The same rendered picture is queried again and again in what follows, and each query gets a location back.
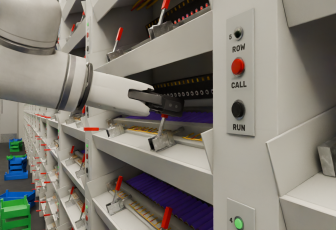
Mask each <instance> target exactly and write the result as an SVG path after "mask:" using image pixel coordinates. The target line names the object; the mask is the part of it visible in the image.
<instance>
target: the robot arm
mask: <svg viewBox="0 0 336 230"><path fill-rule="evenodd" d="M61 18H62V9H61V6H60V4H59V2H58V1H57V0H0V99H3V100H8V101H14V102H19V103H24V104H30V105H35V106H40V107H46V108H51V109H56V110H61V111H67V112H74V110H75V109H76V110H78V111H81V110H82V109H83V108H84V106H85V105H86V106H89V107H93V108H97V109H101V110H106V111H111V112H116V113H120V114H125V115H129V116H138V117H147V116H148V115H149V114H150V112H149V111H151V112H155V113H156V114H165V115H168V116H170V117H182V115H183V109H184V103H185V101H184V100H183V99H180V98H176V97H172V96H168V95H162V94H158V93H154V92H151V91H154V88H153V86H151V85H149V84H146V83H142V82H139V81H135V80H131V79H127V78H123V77H119V76H115V75H111V74H107V73H102V72H97V71H93V64H92V63H90V62H87V63H86V59H85V58H83V57H79V56H75V55H72V54H68V53H64V52H61V51H58V50H56V49H55V43H56V39H57V36H58V32H59V28H60V23H61Z"/></svg>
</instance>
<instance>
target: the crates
mask: <svg viewBox="0 0 336 230"><path fill-rule="evenodd" d="M22 146H23V140H22V138H21V139H15V138H13V139H9V149H10V152H20V151H21V150H22ZM6 160H8V169H9V173H7V172H5V175H4V181H8V180H19V179H28V170H27V155H26V154H25V155H12V154H11V155H10V156H6ZM25 171H26V172H25ZM35 201H36V190H33V191H27V192H9V190H8V189H7V190H6V193H4V194H2V195H0V230H31V214H30V211H31V208H32V207H33V206H34V205H35V204H36V202H35Z"/></svg>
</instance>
